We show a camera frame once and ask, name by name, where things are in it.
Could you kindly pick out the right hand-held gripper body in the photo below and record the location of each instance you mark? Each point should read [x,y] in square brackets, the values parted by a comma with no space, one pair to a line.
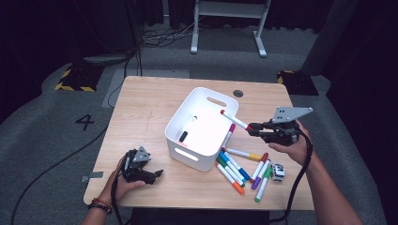
[284,134]

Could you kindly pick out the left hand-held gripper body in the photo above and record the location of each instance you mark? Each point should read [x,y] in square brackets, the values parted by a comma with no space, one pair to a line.
[137,170]

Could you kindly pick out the vermilion cap marker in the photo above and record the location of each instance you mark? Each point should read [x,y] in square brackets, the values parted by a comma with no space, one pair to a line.
[265,156]

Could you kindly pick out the yellow cap marker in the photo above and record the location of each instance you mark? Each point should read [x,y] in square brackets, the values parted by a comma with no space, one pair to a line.
[255,156]

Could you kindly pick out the red cap marker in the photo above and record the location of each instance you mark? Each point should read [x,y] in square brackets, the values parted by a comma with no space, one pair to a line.
[233,119]

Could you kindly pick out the magenta cap marker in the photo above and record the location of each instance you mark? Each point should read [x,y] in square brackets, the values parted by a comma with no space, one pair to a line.
[231,128]

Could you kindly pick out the pink cap marker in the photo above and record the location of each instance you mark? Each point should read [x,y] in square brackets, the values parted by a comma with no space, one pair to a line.
[182,144]

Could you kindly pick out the small white toy car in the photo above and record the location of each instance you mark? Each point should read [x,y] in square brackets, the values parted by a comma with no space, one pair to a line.
[278,172]

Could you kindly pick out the dark blue cap marker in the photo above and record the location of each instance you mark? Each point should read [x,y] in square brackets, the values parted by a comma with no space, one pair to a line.
[244,175]

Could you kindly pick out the dark green cap marker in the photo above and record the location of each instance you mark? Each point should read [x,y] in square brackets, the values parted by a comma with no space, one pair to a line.
[221,162]

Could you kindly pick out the purple cap marker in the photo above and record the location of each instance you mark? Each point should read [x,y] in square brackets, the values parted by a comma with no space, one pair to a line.
[256,184]

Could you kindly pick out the white plastic bin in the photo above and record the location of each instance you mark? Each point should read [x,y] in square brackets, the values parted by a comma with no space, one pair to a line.
[203,131]

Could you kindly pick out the person's right hand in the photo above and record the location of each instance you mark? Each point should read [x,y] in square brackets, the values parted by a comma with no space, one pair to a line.
[297,151]

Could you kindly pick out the person's left hand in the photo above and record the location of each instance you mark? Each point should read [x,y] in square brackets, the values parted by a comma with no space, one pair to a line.
[125,187]

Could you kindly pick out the grey table grommet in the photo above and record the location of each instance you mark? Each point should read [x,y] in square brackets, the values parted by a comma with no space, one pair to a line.
[238,93]

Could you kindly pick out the grey tape piece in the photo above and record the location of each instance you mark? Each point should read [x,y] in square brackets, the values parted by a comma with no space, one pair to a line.
[94,175]

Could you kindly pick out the person's black pants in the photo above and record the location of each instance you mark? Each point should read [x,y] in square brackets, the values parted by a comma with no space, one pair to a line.
[200,217]

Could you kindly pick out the black stand pole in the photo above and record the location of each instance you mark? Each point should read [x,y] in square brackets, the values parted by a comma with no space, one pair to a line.
[137,62]

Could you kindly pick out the grey flat stand base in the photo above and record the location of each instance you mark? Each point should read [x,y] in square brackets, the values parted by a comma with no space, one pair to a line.
[106,58]

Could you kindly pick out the black yellow striped base plate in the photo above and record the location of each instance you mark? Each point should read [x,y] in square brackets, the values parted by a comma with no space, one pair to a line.
[78,78]
[297,82]

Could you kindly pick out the grey slanted post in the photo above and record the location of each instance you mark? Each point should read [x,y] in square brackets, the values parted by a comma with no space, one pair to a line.
[331,34]

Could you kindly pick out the white metal desk frame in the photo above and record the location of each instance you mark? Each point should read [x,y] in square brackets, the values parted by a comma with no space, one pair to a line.
[194,31]

